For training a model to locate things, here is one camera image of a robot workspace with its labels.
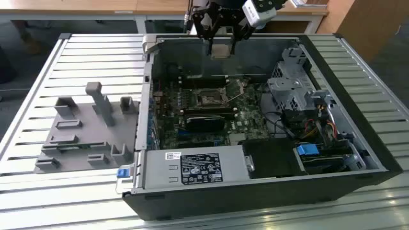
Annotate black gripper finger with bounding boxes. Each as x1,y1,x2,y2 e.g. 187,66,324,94
191,8,222,56
223,9,258,55

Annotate silver CPU plate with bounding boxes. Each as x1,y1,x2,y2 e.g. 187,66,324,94
212,44,234,59

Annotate black RAM slot bank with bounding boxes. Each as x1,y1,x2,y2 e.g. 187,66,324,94
179,75,230,89
180,106,238,118

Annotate CPU socket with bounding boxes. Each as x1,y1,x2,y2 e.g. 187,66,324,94
195,88,230,108

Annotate stack of papers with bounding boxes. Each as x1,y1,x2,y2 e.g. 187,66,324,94
290,0,320,8

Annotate silver drive cage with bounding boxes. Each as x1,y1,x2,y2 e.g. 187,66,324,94
267,46,340,113

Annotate wooden desk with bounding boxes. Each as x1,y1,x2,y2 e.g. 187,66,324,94
0,0,331,34

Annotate green motherboard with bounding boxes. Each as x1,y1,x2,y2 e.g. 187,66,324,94
150,76,272,149

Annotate wooden cabinet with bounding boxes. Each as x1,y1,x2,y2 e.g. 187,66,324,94
316,0,409,64

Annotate black plastic shroud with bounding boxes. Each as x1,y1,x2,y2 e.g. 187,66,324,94
239,138,308,179

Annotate blue disk carrier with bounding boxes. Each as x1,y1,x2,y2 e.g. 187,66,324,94
296,143,320,158

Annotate grey parts rack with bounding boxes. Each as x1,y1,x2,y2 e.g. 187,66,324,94
34,81,142,173

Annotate black rating label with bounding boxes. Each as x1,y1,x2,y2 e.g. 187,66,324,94
180,153,224,184

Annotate black hard disk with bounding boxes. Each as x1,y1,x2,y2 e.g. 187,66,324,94
300,147,351,174

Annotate green RAM stick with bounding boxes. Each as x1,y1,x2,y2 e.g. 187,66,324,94
58,143,107,151

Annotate grey power supply unit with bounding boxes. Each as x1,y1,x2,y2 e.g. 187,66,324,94
142,145,251,190

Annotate blue case latch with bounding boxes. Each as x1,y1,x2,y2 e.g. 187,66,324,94
116,167,132,179

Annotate black open PC case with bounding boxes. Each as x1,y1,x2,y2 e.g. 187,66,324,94
122,33,404,221

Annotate black internal cable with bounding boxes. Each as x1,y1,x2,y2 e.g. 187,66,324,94
262,111,299,139

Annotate coloured wire bundle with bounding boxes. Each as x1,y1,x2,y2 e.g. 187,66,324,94
300,119,340,139

